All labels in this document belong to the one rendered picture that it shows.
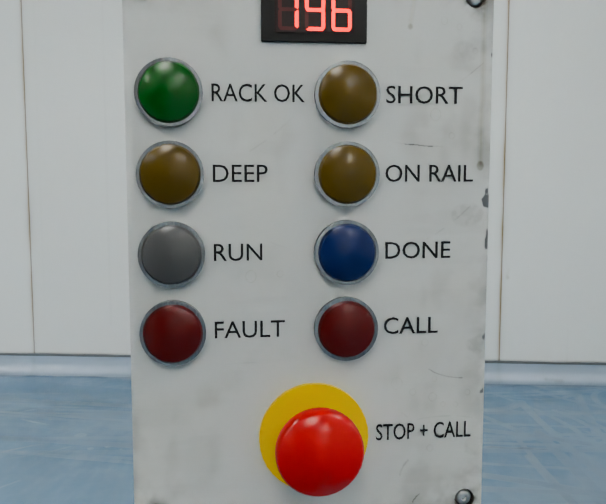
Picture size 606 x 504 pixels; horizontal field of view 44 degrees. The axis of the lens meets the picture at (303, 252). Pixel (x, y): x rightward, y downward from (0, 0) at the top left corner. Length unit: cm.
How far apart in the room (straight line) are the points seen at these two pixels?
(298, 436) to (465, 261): 11
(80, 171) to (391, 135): 363
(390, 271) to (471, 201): 5
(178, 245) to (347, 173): 8
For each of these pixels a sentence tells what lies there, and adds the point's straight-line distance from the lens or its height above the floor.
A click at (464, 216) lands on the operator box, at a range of 37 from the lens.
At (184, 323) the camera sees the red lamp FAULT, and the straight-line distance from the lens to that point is 34.
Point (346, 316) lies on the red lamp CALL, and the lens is 35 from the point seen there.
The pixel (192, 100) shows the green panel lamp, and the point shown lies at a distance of 34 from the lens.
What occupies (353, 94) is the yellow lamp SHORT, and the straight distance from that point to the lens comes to 35.
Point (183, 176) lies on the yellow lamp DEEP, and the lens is 34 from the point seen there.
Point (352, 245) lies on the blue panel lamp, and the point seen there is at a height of 100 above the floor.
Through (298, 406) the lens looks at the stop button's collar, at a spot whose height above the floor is 92.
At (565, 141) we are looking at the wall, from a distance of 385.
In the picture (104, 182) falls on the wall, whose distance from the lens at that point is 392.
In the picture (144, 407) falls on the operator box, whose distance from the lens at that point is 36.
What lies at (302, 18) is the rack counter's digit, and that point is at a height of 110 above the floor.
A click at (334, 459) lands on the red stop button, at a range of 34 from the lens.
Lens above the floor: 103
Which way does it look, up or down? 6 degrees down
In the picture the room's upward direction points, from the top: straight up
